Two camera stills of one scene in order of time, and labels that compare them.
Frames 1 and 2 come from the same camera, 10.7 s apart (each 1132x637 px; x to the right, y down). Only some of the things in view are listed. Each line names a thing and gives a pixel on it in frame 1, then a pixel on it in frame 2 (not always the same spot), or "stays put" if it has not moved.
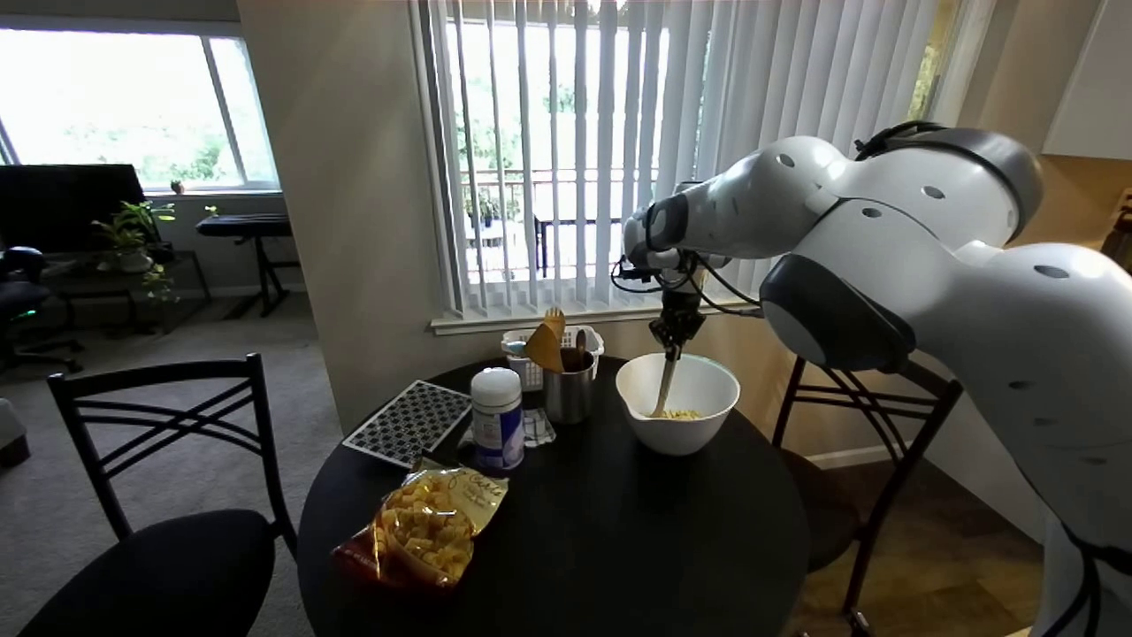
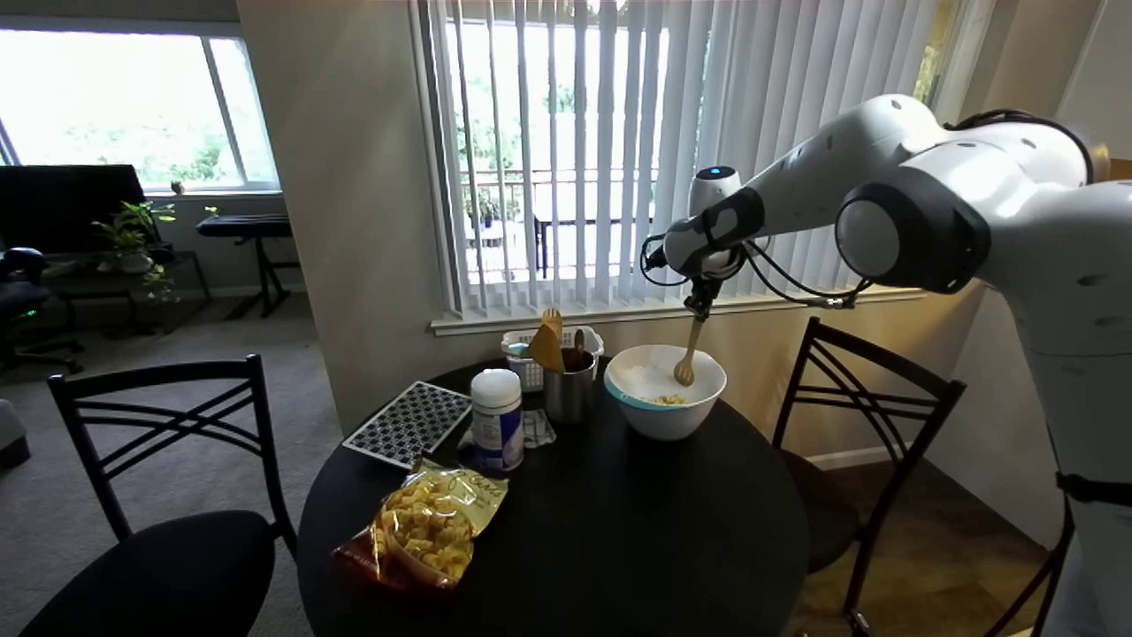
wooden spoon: [667, 380] → [689, 366]
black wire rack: [413, 427] stays put
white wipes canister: [502, 421] stays put
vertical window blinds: [571, 119] stays put
